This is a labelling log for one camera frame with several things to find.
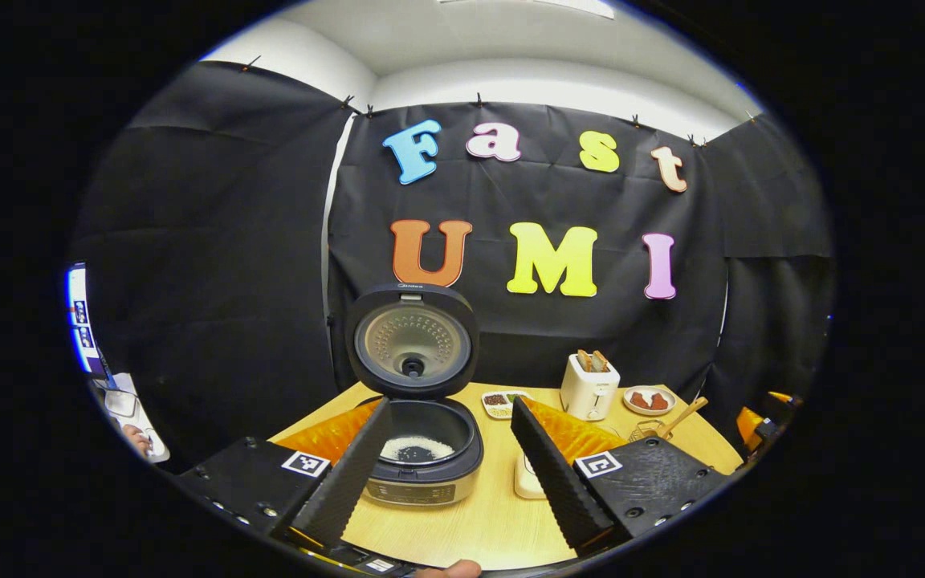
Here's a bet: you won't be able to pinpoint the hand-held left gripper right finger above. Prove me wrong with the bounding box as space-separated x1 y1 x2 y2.
509 396 730 555

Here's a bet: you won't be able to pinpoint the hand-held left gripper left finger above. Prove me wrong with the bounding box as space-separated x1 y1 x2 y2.
177 396 393 548

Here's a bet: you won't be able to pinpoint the clear rice container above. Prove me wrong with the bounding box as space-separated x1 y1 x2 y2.
513 450 550 501

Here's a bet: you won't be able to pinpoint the wooden spoon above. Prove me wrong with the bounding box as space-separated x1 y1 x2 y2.
655 397 709 441

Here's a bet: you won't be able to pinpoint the white rice grains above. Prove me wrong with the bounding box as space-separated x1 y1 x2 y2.
381 436 455 464

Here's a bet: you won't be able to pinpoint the metal wire chopstick holder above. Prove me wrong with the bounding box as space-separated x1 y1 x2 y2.
628 419 672 444

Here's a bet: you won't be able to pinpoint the dark grey rice cooker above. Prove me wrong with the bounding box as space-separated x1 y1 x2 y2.
344 281 486 508

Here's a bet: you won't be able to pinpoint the white toaster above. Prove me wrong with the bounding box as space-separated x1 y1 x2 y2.
560 353 621 422

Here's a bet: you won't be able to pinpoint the white divided dish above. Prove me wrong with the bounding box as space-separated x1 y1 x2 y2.
481 389 533 421

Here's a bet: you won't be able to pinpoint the white round plate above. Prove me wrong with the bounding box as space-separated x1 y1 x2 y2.
623 385 678 417

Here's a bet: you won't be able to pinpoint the bright monitor screen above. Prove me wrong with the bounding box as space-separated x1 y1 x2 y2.
67 263 110 378

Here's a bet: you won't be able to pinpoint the large ceiling light panel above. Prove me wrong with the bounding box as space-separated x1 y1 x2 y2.
438 0 616 19

